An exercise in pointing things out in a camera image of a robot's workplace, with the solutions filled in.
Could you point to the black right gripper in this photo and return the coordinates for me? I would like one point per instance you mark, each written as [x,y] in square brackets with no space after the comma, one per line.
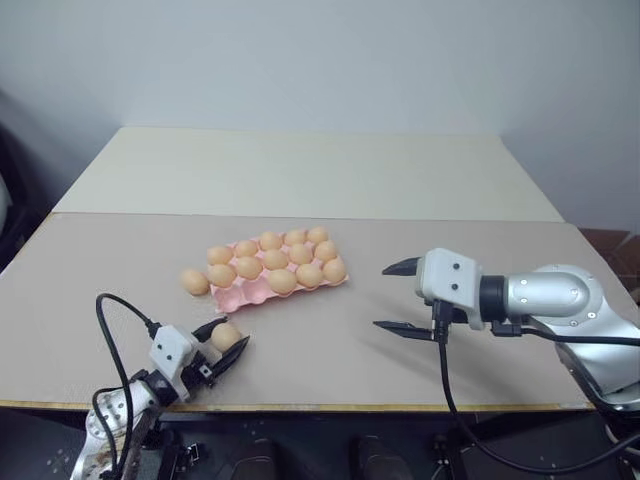
[456,314]

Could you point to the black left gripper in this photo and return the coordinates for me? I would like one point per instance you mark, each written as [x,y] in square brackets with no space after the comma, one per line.
[204,370]

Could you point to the tan egg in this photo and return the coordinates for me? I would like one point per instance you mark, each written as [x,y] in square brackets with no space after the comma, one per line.
[318,234]
[246,248]
[334,269]
[275,259]
[270,240]
[225,336]
[221,275]
[195,282]
[220,255]
[295,237]
[309,275]
[325,250]
[248,267]
[300,253]
[282,280]

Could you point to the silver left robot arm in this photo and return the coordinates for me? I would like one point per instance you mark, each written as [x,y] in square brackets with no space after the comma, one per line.
[112,410]

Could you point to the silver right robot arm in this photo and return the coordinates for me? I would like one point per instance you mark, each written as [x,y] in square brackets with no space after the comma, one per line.
[575,295]

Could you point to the pink egg tray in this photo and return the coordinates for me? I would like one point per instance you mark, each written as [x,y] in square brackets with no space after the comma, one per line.
[235,300]

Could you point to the black chair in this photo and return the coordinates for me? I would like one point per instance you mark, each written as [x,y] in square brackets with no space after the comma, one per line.
[22,200]

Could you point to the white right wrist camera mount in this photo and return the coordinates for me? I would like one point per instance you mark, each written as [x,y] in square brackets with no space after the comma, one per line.
[450,280]

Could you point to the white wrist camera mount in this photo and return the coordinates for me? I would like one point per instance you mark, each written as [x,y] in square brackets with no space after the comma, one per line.
[450,280]
[170,350]

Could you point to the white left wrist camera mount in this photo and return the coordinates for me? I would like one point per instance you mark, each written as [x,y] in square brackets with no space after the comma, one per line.
[170,350]

